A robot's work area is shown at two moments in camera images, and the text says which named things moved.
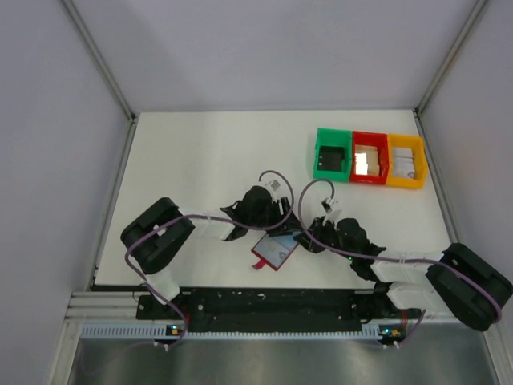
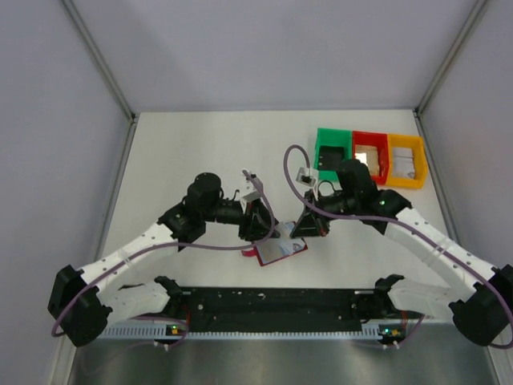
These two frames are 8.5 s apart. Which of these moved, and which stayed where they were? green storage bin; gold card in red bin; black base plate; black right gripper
Moved: black right gripper
Stayed: gold card in red bin; black base plate; green storage bin
